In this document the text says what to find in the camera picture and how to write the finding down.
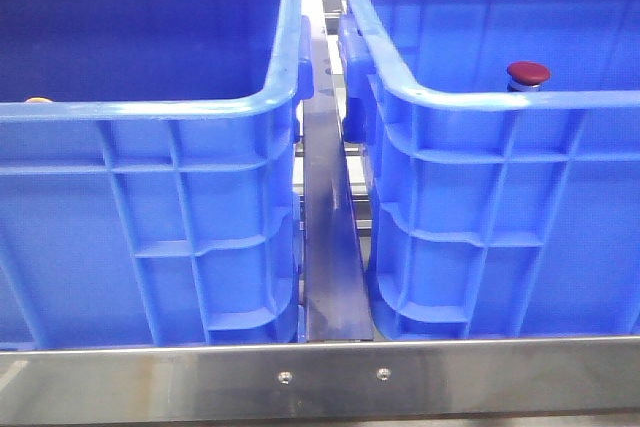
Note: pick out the red mushroom push button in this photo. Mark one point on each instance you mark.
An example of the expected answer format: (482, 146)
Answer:
(527, 76)

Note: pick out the yellow mushroom push button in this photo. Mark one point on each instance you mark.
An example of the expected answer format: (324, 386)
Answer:
(38, 99)

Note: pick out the large blue crate right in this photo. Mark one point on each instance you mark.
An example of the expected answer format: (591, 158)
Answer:
(499, 214)

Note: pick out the large blue crate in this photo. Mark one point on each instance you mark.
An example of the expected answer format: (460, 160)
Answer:
(499, 214)
(152, 202)

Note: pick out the large blue crate left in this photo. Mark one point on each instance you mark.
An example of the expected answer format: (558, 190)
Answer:
(152, 202)

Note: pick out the metal divider rail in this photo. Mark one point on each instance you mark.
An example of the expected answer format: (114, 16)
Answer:
(335, 295)

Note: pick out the left rail screw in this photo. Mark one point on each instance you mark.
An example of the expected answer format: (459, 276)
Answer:
(285, 377)

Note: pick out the rail screw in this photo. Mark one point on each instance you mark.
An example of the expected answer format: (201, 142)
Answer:
(285, 377)
(383, 374)

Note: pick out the right rail screw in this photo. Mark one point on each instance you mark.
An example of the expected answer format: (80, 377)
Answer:
(383, 374)

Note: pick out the stainless steel front rail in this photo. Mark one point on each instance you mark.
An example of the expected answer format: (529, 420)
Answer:
(331, 381)

